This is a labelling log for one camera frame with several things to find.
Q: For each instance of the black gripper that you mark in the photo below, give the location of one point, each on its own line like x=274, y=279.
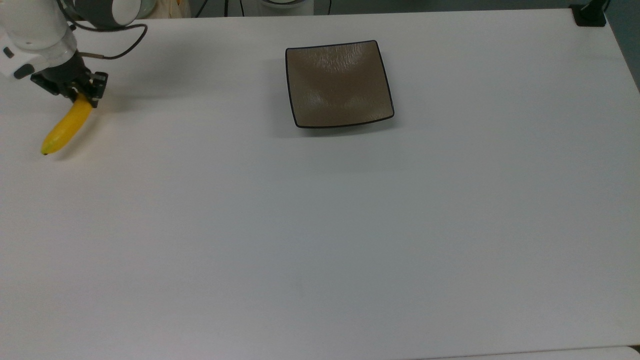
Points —
x=65, y=75

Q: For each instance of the yellow banana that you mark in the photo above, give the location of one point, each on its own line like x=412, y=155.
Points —
x=65, y=127

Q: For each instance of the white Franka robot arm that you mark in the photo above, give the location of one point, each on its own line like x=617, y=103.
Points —
x=30, y=25

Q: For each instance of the brown square ceramic plate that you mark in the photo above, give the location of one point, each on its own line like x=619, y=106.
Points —
x=340, y=85

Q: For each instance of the beige bag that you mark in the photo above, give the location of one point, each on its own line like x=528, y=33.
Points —
x=170, y=7

